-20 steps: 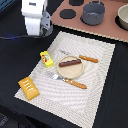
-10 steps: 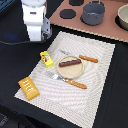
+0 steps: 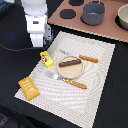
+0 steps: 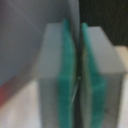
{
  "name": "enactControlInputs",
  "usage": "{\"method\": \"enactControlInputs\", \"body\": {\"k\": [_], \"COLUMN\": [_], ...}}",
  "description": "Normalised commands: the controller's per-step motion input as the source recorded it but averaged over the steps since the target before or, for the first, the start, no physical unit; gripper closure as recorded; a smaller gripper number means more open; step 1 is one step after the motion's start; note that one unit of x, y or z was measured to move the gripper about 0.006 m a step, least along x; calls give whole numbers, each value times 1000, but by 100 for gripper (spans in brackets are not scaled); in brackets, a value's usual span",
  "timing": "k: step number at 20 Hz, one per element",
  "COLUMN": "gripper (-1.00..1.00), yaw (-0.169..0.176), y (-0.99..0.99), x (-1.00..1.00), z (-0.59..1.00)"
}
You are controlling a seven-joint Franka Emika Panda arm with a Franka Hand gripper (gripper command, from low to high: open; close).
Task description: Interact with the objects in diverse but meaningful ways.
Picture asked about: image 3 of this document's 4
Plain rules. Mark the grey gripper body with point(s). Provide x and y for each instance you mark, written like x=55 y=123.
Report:
x=48 y=35

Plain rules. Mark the yellow toy box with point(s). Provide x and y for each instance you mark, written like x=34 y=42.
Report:
x=46 y=59

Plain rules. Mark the brown toy sausage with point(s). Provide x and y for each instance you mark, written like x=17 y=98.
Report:
x=68 y=63

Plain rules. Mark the orange toy bread loaf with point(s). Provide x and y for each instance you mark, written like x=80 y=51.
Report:
x=28 y=87

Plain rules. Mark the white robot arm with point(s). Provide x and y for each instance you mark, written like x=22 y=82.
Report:
x=37 y=26

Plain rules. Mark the round beige plate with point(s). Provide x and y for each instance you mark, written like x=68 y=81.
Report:
x=71 y=71

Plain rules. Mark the grey toy pot middle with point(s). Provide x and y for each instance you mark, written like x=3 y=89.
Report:
x=93 y=13

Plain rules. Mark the beige bowl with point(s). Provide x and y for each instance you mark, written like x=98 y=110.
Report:
x=123 y=16

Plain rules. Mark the white woven placemat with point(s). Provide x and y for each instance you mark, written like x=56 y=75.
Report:
x=76 y=105

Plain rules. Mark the fork with orange handle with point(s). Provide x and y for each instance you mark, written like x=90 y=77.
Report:
x=69 y=81

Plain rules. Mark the knife with orange handle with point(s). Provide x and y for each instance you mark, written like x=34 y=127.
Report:
x=80 y=56

